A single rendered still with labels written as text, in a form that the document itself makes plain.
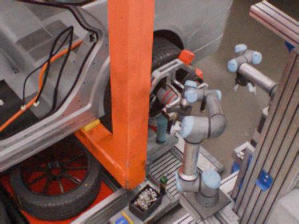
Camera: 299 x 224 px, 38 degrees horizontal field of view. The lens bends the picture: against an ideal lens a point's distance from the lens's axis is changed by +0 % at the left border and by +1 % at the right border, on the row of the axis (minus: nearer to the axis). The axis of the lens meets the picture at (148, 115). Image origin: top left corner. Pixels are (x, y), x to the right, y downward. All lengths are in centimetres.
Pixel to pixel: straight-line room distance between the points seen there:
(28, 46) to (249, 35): 285
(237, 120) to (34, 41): 207
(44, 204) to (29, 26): 142
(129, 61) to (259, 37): 337
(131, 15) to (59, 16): 173
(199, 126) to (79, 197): 120
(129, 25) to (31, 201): 160
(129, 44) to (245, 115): 248
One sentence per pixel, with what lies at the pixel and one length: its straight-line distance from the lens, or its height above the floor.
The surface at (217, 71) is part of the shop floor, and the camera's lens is 477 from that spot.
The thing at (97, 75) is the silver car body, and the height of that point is 115.
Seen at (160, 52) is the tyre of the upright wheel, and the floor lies 117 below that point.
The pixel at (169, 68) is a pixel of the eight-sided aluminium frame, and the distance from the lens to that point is 304.
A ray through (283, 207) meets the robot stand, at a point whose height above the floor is 122.
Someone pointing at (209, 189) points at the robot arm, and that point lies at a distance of 257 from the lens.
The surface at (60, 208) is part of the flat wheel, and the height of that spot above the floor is 46.
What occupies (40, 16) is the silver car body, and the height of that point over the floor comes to 104.
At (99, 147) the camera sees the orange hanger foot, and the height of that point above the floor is 68.
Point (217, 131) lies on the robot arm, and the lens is 227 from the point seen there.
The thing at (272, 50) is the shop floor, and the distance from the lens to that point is 521.
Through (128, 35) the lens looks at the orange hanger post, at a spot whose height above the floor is 190.
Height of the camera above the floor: 314
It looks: 48 degrees down
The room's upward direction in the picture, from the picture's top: 3 degrees clockwise
